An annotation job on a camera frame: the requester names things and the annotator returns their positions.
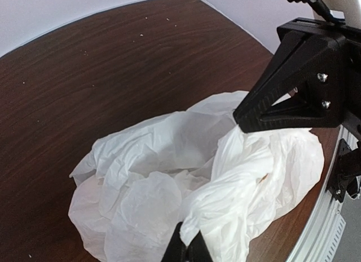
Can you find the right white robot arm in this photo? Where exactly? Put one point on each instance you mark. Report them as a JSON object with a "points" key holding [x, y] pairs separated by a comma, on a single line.
{"points": [[334, 12]]}

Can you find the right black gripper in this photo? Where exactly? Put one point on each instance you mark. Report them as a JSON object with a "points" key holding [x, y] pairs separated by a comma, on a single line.
{"points": [[313, 80]]}

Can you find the front aluminium rail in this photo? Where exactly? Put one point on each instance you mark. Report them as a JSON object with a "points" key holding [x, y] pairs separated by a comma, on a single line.
{"points": [[323, 231]]}

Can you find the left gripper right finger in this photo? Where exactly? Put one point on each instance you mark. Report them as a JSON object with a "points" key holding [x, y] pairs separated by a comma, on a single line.
{"points": [[197, 251]]}

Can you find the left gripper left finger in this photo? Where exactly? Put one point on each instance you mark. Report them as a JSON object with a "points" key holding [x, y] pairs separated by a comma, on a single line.
{"points": [[176, 250]]}

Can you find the white plastic bag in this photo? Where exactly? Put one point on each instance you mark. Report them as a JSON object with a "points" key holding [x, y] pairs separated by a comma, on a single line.
{"points": [[190, 173]]}

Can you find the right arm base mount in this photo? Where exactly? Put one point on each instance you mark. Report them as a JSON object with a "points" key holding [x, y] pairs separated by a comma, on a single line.
{"points": [[345, 172]]}

